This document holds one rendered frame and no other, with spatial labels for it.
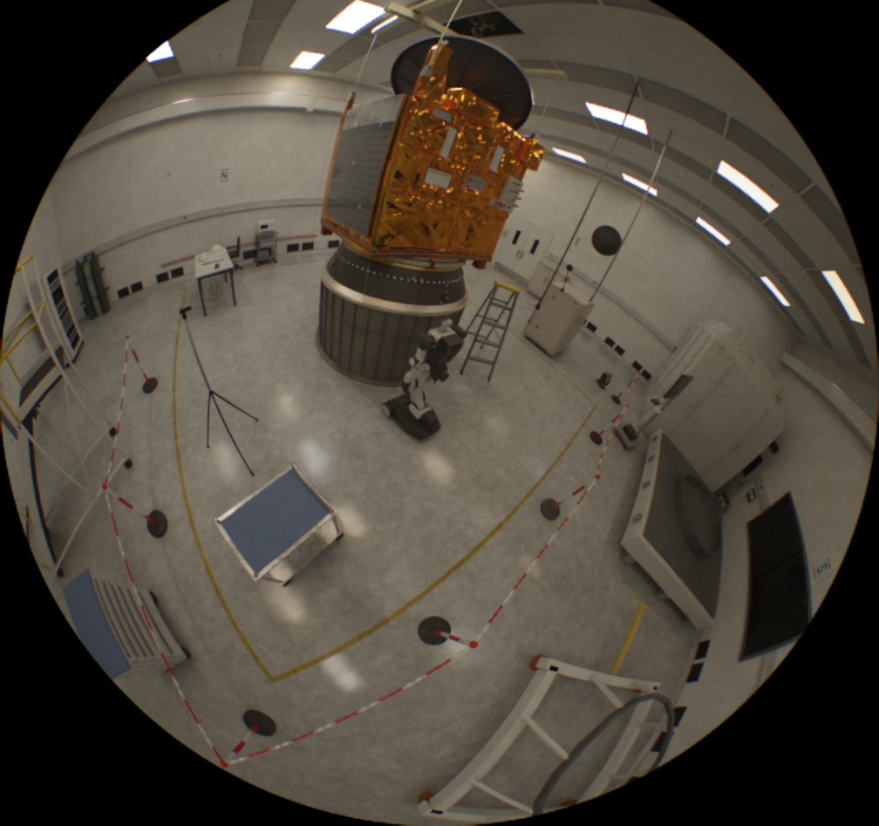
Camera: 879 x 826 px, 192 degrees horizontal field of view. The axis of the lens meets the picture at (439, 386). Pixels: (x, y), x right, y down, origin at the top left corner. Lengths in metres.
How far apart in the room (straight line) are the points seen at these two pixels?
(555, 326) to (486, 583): 5.06
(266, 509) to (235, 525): 0.26
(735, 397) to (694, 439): 1.39
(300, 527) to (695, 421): 6.95
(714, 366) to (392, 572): 6.52
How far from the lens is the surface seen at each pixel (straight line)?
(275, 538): 1.83
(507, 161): 3.57
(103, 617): 2.58
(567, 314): 5.88
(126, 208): 8.14
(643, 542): 3.92
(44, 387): 3.32
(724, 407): 6.81
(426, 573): 2.70
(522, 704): 2.99
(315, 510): 1.82
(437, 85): 2.86
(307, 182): 7.94
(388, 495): 2.81
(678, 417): 6.74
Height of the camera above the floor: 2.61
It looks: 42 degrees down
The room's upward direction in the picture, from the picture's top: 22 degrees clockwise
